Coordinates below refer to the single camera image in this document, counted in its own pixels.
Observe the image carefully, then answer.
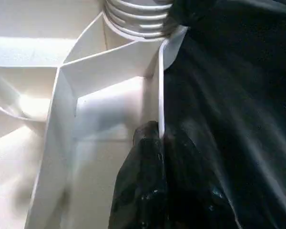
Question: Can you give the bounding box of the white plastic table top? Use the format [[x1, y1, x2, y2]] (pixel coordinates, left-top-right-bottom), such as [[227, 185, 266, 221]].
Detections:
[[0, 0, 189, 229]]

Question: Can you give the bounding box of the white plastic table leg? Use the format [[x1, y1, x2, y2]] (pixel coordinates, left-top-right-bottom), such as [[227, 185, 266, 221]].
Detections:
[[103, 0, 178, 40]]

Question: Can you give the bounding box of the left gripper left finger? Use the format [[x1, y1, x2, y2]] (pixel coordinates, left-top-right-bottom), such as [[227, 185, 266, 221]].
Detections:
[[107, 121, 165, 229]]

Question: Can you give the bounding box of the black work mat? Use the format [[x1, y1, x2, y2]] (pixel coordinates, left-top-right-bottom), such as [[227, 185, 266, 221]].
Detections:
[[163, 0, 286, 229]]

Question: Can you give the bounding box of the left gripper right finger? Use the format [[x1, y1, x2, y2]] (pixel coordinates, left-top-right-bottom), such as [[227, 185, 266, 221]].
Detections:
[[162, 128, 241, 229]]

